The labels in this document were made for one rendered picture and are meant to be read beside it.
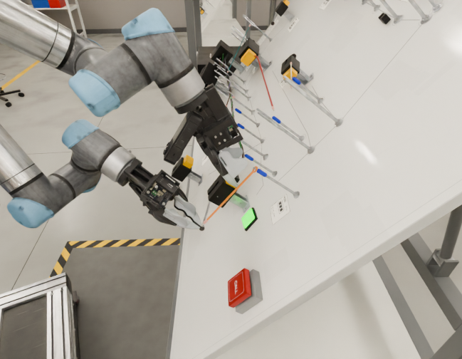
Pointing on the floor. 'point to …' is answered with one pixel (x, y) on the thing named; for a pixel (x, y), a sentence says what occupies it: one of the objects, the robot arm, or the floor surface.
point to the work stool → (4, 95)
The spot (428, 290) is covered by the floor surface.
